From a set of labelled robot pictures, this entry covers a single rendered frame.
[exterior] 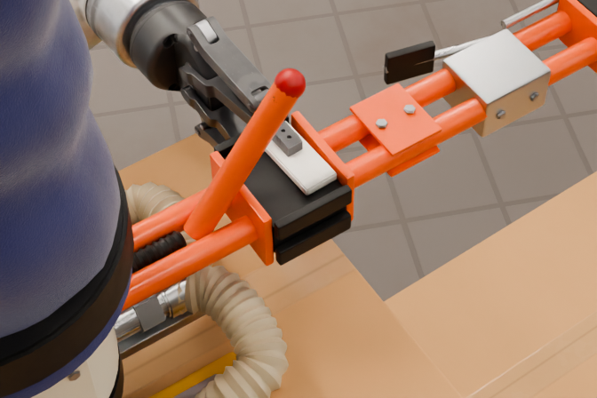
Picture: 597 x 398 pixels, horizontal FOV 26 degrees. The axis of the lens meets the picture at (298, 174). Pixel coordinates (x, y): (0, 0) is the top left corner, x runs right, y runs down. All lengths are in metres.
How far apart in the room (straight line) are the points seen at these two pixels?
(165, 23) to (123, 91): 1.67
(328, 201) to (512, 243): 0.87
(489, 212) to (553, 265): 0.75
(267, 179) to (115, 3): 0.23
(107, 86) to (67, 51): 2.07
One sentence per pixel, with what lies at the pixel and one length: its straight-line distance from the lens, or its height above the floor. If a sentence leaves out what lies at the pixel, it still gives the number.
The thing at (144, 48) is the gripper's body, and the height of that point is 1.22.
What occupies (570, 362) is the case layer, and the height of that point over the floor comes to 0.54.
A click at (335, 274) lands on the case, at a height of 1.07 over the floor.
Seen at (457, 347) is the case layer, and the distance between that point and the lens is 1.73.
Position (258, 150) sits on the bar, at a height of 1.27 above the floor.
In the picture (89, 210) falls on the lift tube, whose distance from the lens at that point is 0.79.
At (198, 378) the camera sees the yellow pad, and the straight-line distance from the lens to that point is 1.07.
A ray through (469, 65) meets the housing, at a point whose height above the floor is 1.22.
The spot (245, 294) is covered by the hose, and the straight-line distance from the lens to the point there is 1.02.
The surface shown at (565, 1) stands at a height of 1.23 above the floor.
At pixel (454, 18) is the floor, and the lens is 2.94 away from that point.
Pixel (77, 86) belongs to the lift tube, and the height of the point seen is 1.47.
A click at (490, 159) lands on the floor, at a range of 2.66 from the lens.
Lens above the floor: 2.00
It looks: 50 degrees down
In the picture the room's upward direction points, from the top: straight up
